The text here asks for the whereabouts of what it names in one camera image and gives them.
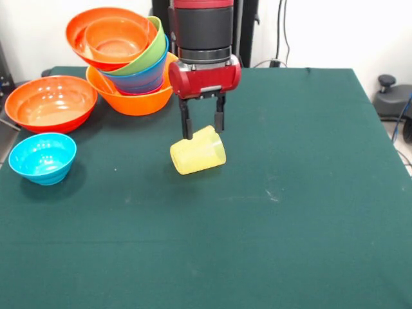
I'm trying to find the small blue plastic bowl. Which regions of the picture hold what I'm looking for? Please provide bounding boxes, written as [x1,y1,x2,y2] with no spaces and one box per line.
[111,75,165,95]

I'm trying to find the large blue plastic bowl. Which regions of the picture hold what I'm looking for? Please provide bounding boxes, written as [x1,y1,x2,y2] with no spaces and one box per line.
[98,33,171,87]

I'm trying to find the small magenta plastic bowl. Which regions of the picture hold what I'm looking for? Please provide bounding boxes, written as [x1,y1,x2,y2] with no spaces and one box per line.
[118,86,164,97]

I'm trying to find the small orange-red plastic bowl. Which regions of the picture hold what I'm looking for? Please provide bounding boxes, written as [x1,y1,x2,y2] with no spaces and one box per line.
[84,16,150,64]

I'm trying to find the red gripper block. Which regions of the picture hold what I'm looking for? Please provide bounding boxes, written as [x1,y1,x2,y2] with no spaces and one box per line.
[167,55,243,141]

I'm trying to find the green plastic bowl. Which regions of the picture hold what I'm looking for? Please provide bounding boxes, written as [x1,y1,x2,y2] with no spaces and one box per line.
[103,15,166,77]

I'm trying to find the dark green tablecloth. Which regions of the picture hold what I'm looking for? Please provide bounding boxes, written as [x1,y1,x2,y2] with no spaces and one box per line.
[0,66,412,309]

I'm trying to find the black wall cable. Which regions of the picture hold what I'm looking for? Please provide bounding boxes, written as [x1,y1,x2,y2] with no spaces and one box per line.
[275,0,292,65]

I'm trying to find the large red plastic bowl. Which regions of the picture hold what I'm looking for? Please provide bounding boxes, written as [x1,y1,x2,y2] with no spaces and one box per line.
[65,6,158,72]
[4,75,98,135]

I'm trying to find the large orange plastic bowl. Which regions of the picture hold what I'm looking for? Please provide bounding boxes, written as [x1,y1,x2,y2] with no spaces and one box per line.
[85,52,180,117]

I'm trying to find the yellow plastic cup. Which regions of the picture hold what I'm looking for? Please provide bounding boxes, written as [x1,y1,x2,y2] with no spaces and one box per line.
[169,125,227,176]

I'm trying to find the small cyan plastic bowl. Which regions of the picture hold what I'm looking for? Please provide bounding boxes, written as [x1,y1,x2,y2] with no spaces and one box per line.
[8,132,77,187]

